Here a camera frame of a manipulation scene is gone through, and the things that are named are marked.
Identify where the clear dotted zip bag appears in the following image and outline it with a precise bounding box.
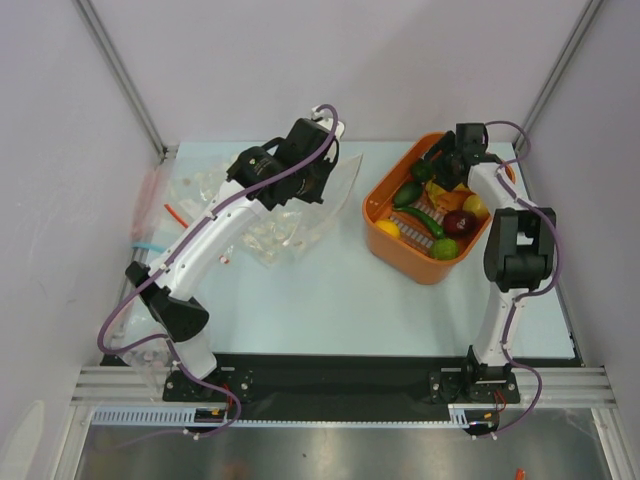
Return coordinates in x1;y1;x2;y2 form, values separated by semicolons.
284;153;363;259

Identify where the oval dark green avocado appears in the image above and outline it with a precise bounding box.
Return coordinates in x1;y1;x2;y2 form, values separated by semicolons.
392;181;423;208

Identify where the dark red apple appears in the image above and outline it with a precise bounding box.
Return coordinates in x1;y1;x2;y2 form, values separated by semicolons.
442;210;477;238

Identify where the green chili pepper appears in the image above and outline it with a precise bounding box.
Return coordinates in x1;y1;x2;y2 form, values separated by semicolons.
393;206;446;240

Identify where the orange plastic basket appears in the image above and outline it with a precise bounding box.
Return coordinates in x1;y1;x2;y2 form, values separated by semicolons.
362;132;491;285

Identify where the yellow banana bunch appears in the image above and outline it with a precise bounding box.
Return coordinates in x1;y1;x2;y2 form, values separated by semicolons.
425;180;471;210

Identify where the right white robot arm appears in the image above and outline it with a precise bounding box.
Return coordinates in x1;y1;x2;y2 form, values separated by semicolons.
429;122;560;402

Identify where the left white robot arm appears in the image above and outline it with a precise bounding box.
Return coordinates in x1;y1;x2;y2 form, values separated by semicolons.
126;116;345;400

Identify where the crumpled clear bag middle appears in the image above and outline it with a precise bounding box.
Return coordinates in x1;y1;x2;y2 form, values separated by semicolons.
239;207;308;267

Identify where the yellow lemon left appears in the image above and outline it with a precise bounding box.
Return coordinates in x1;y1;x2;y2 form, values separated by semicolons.
375;219;401;239

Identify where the green lime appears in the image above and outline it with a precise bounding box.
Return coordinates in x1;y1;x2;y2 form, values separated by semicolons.
429;238;459;261

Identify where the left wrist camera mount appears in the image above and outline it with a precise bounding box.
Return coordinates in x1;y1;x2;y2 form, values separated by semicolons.
310;105;346;141

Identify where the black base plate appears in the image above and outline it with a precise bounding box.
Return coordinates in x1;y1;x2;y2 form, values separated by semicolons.
99;349;584;424

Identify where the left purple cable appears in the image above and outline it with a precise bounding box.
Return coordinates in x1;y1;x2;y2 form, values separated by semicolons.
96;103;341;449

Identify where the white slotted cable duct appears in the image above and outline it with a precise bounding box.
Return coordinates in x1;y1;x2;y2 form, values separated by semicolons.
91;405;498;430

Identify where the aluminium front rail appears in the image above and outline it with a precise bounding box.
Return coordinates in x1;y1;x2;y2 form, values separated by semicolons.
71;366;616;408

